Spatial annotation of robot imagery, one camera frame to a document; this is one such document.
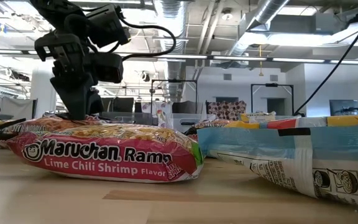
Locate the patterned cushion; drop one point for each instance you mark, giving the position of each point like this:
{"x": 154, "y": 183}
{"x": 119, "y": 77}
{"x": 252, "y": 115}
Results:
{"x": 227, "y": 110}

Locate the black metal rig frame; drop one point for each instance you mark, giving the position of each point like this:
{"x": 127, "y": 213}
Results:
{"x": 272, "y": 85}

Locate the Maruchan lime chili shrimp pack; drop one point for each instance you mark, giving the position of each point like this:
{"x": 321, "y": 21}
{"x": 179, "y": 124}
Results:
{"x": 104, "y": 155}

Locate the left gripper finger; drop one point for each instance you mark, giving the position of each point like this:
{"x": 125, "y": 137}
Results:
{"x": 76, "y": 104}
{"x": 95, "y": 104}

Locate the dark computer monitor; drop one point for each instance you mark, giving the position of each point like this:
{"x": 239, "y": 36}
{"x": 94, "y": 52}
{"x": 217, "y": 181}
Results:
{"x": 343, "y": 107}
{"x": 123, "y": 104}

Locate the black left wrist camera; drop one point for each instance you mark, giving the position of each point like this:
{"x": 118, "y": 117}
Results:
{"x": 107, "y": 68}

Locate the silver ventilation duct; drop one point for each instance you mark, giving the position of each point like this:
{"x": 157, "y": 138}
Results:
{"x": 269, "y": 9}
{"x": 172, "y": 12}

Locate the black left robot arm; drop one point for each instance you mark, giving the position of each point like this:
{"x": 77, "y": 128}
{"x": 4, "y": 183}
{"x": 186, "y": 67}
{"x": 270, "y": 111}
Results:
{"x": 57, "y": 12}

